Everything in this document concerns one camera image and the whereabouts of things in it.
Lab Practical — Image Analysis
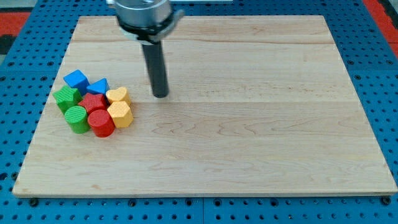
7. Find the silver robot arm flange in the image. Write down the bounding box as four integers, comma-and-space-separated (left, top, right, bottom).
106, 0, 185, 45

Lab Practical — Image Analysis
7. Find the light wooden board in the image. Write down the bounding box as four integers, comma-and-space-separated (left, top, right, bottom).
13, 16, 397, 198

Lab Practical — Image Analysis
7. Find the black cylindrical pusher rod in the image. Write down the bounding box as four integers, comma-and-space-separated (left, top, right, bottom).
142, 42, 169, 98

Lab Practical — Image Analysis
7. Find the yellow heart block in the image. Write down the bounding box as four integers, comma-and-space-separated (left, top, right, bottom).
106, 86, 131, 105

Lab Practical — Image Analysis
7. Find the yellow hexagon block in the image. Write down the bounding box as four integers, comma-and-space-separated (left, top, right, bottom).
107, 101, 134, 128

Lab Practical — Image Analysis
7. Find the red cylinder block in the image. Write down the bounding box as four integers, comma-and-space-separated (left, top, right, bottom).
88, 110, 115, 138

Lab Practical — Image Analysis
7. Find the blue triangle block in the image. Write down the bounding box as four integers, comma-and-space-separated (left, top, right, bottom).
86, 78, 109, 95

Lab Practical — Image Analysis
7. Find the red star block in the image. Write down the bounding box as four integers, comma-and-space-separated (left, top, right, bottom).
78, 93, 107, 114

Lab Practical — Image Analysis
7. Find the green cylinder block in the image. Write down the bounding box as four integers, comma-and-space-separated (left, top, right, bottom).
65, 105, 90, 134

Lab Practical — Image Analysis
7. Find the blue cube block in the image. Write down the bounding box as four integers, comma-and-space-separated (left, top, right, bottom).
63, 70, 90, 96

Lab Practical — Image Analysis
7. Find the green star block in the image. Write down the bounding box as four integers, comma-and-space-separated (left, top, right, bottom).
52, 85, 83, 114

